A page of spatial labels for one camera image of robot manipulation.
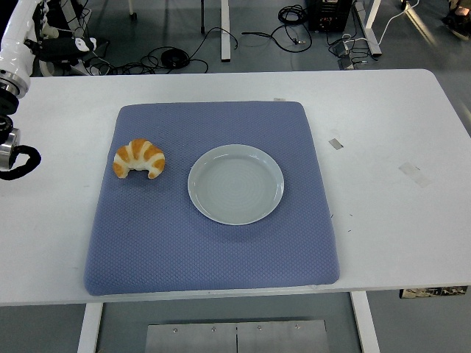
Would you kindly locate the person's foot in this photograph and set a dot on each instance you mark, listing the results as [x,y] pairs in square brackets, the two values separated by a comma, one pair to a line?
[458,20]

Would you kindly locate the grey metal plate with screws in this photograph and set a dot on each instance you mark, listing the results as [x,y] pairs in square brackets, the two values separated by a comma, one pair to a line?
[235,336]

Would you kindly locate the white table leg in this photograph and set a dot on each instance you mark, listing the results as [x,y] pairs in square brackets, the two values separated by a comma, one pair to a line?
[365,323]
[89,327]

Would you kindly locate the blue quilted mat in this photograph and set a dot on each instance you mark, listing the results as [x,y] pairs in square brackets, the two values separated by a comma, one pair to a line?
[184,250]

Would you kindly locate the white background desk leg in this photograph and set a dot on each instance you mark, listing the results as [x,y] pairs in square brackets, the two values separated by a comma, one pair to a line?
[372,29]
[225,29]

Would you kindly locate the grey round plate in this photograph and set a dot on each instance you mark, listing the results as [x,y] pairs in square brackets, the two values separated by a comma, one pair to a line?
[235,184]

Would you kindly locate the black equipment box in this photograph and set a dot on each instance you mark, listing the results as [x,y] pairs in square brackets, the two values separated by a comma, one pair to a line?
[327,14]

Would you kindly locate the grey power adapter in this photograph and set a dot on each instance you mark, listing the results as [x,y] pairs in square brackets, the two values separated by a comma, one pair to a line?
[342,48]

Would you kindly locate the thin black stand pole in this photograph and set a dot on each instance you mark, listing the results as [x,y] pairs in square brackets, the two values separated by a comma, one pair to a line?
[203,16]

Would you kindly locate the orange white croissant bread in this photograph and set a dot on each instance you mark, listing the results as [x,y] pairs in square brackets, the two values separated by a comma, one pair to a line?
[140,156]

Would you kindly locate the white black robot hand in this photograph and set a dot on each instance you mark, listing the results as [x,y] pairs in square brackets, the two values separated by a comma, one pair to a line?
[16,44]

